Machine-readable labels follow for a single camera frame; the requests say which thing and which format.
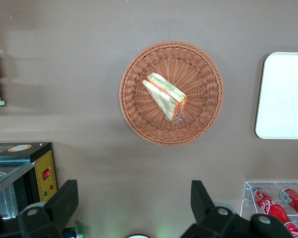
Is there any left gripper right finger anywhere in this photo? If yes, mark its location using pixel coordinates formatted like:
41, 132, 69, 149
180, 180, 249, 238

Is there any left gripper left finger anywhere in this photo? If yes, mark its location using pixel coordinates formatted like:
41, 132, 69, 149
18, 179, 79, 238

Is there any triangle sandwich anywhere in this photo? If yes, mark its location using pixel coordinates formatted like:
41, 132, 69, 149
142, 72, 189, 122

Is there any round brown wicker basket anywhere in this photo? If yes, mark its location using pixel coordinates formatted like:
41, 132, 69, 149
119, 41, 224, 147

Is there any cream rectangular tray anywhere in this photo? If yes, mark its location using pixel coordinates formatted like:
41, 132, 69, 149
254, 52, 298, 140

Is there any clear acrylic bottle rack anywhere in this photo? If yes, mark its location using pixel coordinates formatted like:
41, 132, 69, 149
239, 180, 298, 238

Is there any black yellow food warmer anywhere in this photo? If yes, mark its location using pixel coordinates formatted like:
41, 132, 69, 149
0, 141, 58, 224

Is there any steel food pan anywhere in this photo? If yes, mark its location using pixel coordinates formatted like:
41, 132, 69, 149
0, 171, 18, 220

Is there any red cola bottle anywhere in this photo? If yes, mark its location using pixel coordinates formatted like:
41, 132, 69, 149
250, 187, 298, 238
279, 187, 298, 223

